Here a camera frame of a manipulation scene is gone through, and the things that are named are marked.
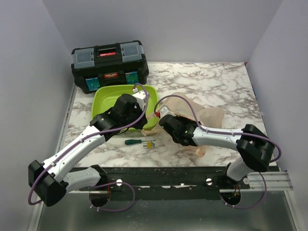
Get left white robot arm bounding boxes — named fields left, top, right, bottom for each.
left=28, top=90, right=149, bottom=206

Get green plastic basin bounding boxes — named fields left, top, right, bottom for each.
left=91, top=85, right=158, bottom=130

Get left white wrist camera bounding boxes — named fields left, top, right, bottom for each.
left=132, top=88, right=150, bottom=110

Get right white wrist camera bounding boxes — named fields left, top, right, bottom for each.
left=155, top=105, right=176, bottom=119

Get black metal base rail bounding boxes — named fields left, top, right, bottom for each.
left=80, top=166, right=253, bottom=201

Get small yellow metal connector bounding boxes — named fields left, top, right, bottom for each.
left=142, top=141, right=155, bottom=149

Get green handled screwdriver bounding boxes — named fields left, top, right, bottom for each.
left=125, top=139, right=155, bottom=145

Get translucent orange plastic bag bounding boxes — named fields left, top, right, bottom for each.
left=141, top=92, right=225, bottom=157

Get black plastic toolbox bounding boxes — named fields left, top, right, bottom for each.
left=71, top=40, right=149, bottom=94

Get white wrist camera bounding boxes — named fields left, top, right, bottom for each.
left=155, top=105, right=176, bottom=119
left=132, top=88, right=150, bottom=110

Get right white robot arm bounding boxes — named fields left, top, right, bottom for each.
left=159, top=115, right=275, bottom=181

